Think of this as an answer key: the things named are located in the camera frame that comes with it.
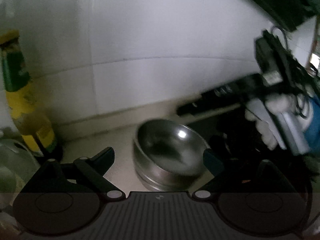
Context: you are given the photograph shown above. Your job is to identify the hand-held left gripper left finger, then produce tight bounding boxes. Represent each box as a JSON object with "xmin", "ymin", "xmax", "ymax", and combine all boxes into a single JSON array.
[{"xmin": 32, "ymin": 147, "xmax": 126, "ymax": 202}]

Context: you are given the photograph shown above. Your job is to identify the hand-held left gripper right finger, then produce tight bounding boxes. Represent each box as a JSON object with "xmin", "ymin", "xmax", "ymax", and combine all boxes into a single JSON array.
[{"xmin": 191, "ymin": 149, "xmax": 297, "ymax": 202}]

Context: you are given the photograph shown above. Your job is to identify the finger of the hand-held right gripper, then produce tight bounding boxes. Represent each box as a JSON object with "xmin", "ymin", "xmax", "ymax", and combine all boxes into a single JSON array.
[
  {"xmin": 176, "ymin": 96, "xmax": 247, "ymax": 117},
  {"xmin": 200, "ymin": 74, "xmax": 263, "ymax": 101}
]

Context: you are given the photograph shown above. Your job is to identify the stainless steel bowl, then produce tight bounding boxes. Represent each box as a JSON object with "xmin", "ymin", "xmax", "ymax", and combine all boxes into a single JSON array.
[
  {"xmin": 135, "ymin": 119, "xmax": 212, "ymax": 180},
  {"xmin": 132, "ymin": 140, "xmax": 208, "ymax": 193}
]

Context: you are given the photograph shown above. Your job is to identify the person's right forearm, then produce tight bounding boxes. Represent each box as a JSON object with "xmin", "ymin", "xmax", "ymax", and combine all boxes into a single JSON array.
[{"xmin": 299, "ymin": 95, "xmax": 320, "ymax": 140}]

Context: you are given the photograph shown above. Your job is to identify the person's right hand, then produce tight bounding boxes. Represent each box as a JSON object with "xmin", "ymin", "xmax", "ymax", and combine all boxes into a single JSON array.
[{"xmin": 244, "ymin": 93, "xmax": 304, "ymax": 151}]

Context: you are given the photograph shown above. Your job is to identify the black cooktop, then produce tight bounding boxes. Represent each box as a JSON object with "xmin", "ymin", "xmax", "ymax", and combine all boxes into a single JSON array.
[{"xmin": 190, "ymin": 105, "xmax": 320, "ymax": 180}]

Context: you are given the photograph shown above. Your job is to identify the dark range hood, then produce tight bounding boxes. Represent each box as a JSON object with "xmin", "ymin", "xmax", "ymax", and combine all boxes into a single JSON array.
[{"xmin": 225, "ymin": 0, "xmax": 320, "ymax": 33}]

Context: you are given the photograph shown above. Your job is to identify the yellow oil bottle green label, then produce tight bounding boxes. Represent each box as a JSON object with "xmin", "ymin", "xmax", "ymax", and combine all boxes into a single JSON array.
[{"xmin": 0, "ymin": 30, "xmax": 59, "ymax": 157}]

